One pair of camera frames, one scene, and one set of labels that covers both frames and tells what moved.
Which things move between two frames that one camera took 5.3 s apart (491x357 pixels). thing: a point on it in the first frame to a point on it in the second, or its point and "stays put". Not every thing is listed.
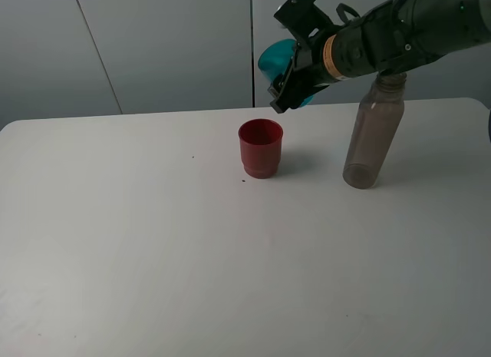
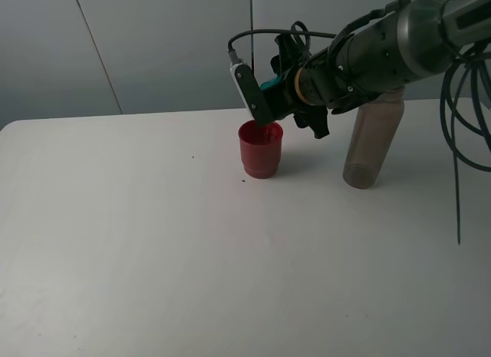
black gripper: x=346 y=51 to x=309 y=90
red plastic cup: x=260 y=142 stays put
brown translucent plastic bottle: x=377 y=123 stays put
